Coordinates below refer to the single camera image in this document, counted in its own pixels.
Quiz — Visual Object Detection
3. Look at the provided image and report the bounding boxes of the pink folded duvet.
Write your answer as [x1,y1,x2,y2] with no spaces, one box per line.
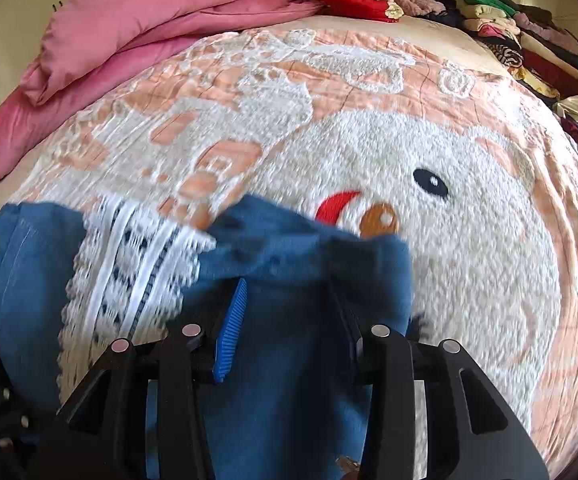
[0,0,321,181]

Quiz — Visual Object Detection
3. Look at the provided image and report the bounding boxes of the blue denim pants lace hem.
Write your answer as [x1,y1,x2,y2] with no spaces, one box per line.
[0,195,411,479]

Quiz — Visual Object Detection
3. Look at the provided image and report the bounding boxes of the stack of folded clothes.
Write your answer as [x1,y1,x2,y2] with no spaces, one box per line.
[444,0,578,107]

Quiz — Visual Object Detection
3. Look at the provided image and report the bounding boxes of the right hand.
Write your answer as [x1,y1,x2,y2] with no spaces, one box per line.
[336,456,359,480]

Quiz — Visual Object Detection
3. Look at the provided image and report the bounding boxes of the mauve fuzzy garment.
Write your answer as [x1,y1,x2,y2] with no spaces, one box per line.
[393,0,446,16]

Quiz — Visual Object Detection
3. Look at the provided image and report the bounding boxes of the peach white bear bedspread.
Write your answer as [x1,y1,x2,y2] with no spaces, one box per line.
[0,16,578,474]

